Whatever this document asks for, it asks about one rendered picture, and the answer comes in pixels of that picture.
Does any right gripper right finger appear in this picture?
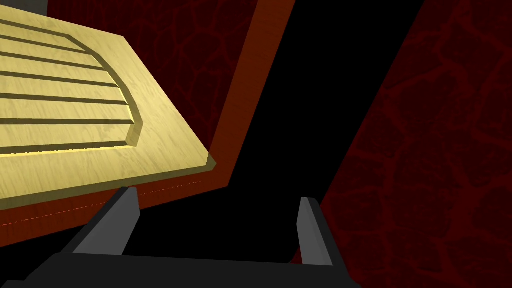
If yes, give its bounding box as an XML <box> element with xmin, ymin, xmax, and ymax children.
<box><xmin>295</xmin><ymin>196</ymin><xmax>346</xmax><ymax>267</ymax></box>

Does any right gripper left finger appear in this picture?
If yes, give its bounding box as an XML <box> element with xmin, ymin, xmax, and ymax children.
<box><xmin>59</xmin><ymin>185</ymin><xmax>141</xmax><ymax>257</ymax></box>

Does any pale yellow wooden louvred door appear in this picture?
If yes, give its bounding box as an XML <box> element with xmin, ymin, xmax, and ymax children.
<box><xmin>0</xmin><ymin>3</ymin><xmax>218</xmax><ymax>212</ymax></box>

